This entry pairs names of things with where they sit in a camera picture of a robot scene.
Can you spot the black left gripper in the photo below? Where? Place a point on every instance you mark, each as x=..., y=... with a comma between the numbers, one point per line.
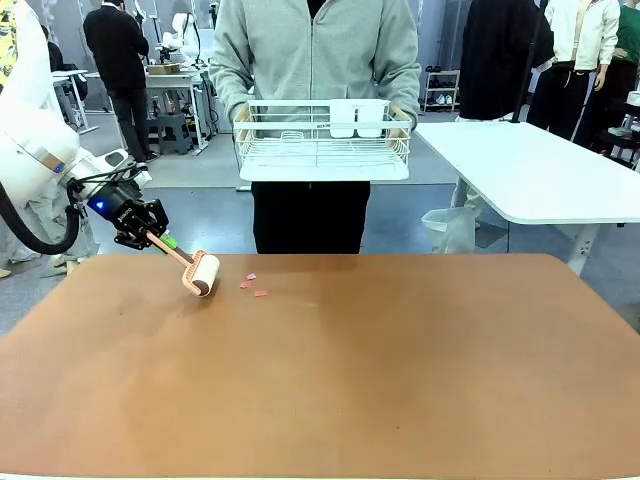
x=117, y=207

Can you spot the pink lint roller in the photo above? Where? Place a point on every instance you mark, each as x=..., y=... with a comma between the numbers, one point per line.
x=202, y=275

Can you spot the white plastic drain tray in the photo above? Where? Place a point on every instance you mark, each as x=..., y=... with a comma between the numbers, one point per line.
x=325, y=174

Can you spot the white plastic cutlery holder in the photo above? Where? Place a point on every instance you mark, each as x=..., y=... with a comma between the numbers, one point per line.
x=360, y=120

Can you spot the person's right forearm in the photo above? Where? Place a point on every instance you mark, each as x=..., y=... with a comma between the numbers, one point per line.
x=232, y=90

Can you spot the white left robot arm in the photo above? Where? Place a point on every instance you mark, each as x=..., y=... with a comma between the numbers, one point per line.
x=30, y=135

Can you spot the person's left forearm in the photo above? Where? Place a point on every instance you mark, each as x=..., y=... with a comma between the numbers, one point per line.
x=400, y=87

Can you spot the person's right hand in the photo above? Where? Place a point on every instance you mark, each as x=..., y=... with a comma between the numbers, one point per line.
x=241, y=122

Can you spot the person's left hand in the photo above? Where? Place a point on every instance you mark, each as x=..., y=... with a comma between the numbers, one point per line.
x=400, y=125

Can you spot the grey step stool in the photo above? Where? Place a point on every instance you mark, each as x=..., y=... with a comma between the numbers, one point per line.
x=174, y=134

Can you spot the white background desk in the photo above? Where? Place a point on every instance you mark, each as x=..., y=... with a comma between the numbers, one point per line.
x=175, y=80

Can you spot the cardboard box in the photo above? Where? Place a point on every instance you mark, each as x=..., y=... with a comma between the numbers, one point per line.
x=163, y=69

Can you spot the small white desk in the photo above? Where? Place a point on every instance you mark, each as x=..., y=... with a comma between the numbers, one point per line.
x=70, y=77

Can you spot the person in black clothes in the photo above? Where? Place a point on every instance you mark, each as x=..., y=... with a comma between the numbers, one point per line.
x=117, y=55

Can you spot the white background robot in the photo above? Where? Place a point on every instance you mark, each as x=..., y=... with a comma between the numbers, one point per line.
x=182, y=40

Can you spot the person in grey hoodie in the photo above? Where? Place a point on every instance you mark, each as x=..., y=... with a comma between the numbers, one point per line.
x=315, y=50

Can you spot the clear plastic bag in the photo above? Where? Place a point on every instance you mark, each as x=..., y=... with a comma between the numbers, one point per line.
x=450, y=230

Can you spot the white shoe rack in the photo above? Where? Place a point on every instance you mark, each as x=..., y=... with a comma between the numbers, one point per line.
x=441, y=92

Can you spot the black hanging coat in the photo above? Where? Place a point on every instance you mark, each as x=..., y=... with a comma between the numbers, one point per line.
x=500, y=55

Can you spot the white side table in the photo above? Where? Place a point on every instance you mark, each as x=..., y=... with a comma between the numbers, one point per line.
x=540, y=170

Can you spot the black pole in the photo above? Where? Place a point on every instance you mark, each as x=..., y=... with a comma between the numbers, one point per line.
x=527, y=65

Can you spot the person in white jacket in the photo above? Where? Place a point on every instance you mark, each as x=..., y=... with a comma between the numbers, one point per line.
x=580, y=60

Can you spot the black shelf unit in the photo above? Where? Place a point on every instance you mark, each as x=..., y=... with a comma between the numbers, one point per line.
x=625, y=135

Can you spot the person in green top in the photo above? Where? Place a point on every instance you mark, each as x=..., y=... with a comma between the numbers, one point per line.
x=627, y=45

